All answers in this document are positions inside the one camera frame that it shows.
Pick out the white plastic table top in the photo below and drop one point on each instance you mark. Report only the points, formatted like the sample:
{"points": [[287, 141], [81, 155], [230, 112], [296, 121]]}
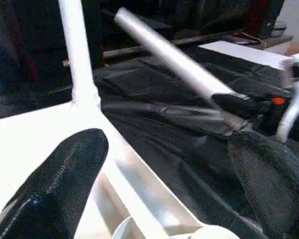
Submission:
{"points": [[27, 129]]}

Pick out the black mat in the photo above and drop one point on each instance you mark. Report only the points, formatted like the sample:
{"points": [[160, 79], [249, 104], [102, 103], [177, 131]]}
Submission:
{"points": [[177, 161]]}

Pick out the white flat board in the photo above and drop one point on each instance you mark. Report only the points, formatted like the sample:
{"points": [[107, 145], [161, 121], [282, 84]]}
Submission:
{"points": [[246, 53]]}

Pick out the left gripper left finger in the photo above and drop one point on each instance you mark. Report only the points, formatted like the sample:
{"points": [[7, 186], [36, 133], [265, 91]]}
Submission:
{"points": [[52, 189]]}

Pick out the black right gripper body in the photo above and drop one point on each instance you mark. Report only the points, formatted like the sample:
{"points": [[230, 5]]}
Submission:
{"points": [[271, 112]]}

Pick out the white plastic table leg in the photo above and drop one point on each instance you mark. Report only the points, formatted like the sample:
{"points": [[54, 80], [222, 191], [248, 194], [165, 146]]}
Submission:
{"points": [[77, 49], [169, 57]]}

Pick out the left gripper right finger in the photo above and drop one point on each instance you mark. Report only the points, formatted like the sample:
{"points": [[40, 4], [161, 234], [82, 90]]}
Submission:
{"points": [[276, 194]]}

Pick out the dark long bar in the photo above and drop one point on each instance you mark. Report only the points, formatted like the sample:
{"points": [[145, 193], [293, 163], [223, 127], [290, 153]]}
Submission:
{"points": [[129, 49]]}

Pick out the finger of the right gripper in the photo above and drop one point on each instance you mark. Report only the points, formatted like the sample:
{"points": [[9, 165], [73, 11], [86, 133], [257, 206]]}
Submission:
{"points": [[234, 103]]}

